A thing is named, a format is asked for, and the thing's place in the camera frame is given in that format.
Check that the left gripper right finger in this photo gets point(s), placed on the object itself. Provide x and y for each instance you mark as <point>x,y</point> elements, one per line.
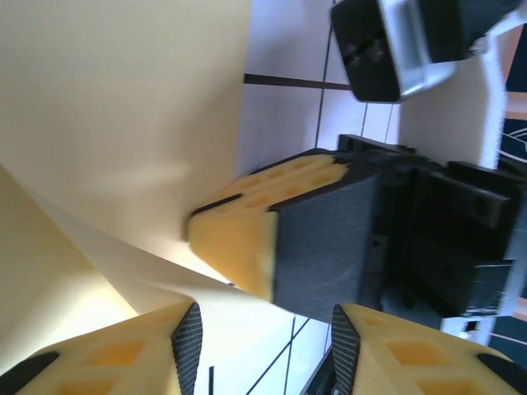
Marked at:
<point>411,362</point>

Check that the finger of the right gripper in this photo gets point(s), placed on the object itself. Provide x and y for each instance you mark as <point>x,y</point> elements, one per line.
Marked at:
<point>234,247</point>
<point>267,185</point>

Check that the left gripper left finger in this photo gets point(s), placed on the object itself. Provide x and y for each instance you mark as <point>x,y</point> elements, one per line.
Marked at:
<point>103,362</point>

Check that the yellow cloth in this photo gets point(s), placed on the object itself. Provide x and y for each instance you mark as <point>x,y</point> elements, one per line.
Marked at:
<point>103,103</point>

